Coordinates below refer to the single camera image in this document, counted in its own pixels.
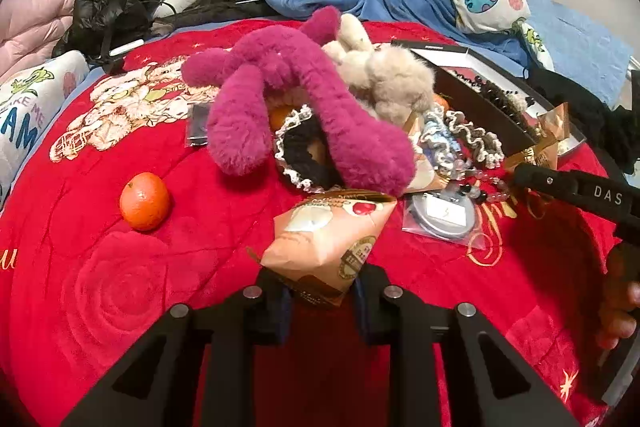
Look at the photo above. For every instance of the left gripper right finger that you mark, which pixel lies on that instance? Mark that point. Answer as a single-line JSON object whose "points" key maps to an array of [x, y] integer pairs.
{"points": [[450, 357]]}

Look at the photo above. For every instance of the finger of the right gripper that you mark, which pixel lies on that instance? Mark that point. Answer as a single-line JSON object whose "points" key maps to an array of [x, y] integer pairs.
{"points": [[608, 199]]}

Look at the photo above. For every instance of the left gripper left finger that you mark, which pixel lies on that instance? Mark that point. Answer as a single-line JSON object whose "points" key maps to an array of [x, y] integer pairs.
{"points": [[192, 367]]}

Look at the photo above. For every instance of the triangular chocolate snack packet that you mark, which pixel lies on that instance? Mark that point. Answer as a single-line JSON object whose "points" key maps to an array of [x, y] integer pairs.
{"points": [[322, 243]]}

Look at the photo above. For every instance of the person's right hand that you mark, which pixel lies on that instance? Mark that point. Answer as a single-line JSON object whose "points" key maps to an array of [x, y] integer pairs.
{"points": [[620, 297]]}

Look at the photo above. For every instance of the black garment on bed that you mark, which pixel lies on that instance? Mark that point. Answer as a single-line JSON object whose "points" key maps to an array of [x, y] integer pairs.
{"points": [[613, 134]]}

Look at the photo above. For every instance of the snack packet in box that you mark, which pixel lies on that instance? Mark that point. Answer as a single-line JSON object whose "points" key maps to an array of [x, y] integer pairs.
{"points": [[554, 128]]}

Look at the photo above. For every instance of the round white compact in bag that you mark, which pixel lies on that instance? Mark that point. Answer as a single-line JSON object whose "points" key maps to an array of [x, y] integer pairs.
{"points": [[447, 216]]}

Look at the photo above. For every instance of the brown crochet scrunchie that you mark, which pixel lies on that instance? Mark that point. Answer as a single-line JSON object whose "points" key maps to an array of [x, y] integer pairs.
{"points": [[485, 146]]}

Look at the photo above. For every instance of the black beaded hair clip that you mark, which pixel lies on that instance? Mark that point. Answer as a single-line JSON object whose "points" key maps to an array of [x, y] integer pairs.
{"points": [[491, 93]]}

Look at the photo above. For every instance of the blue bed sheet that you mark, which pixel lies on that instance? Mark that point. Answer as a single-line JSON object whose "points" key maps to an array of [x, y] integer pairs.
{"points": [[583, 50]]}

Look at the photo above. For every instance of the black cardboard box tray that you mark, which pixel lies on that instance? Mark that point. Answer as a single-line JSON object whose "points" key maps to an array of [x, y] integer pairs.
{"points": [[444, 61]]}

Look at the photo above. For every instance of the red plush blanket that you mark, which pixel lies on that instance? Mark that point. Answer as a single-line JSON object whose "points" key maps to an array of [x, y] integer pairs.
{"points": [[79, 286]]}

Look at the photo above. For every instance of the light blue crochet scrunchie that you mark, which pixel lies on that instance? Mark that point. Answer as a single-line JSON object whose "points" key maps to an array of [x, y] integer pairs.
{"points": [[440, 146]]}

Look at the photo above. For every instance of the orange mandarin at left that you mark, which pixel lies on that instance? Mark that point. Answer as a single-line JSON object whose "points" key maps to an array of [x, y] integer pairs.
{"points": [[145, 202]]}

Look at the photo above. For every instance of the snack packet by rabbit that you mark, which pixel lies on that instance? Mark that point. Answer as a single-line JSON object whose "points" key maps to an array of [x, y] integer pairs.
{"points": [[414, 125]]}

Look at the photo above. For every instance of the orange mandarin on beads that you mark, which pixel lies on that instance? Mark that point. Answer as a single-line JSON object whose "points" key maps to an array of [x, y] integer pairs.
{"points": [[442, 102]]}

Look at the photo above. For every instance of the black lace-trim scrunchie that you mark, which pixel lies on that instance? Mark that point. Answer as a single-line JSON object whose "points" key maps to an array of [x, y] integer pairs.
{"points": [[302, 152]]}

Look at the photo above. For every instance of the beige fluffy plush toy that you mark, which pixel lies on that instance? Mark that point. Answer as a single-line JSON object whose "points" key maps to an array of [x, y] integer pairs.
{"points": [[390, 82]]}

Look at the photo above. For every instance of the white plush rabbit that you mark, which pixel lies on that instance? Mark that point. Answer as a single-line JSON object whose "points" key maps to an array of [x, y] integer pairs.
{"points": [[352, 40]]}

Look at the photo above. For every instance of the small dark foil packet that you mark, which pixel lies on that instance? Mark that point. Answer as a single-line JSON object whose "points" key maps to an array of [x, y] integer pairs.
{"points": [[196, 132]]}

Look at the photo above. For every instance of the magenta fluffy plush toy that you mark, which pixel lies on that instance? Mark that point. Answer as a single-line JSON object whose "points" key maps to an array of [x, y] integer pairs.
{"points": [[285, 66]]}

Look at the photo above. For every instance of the monster scream print pillow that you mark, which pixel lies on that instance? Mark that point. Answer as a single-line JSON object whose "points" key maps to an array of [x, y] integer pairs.
{"points": [[29, 101]]}

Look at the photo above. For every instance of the dark clothing by pillow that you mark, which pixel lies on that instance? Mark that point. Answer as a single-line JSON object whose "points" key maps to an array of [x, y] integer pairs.
{"points": [[218, 11]]}

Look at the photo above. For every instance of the pink quilted comforter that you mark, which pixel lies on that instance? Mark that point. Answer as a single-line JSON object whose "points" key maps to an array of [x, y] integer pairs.
{"points": [[30, 29]]}

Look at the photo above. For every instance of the black puffer jacket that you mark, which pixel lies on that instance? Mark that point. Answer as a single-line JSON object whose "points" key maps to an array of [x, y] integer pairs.
{"points": [[100, 26]]}

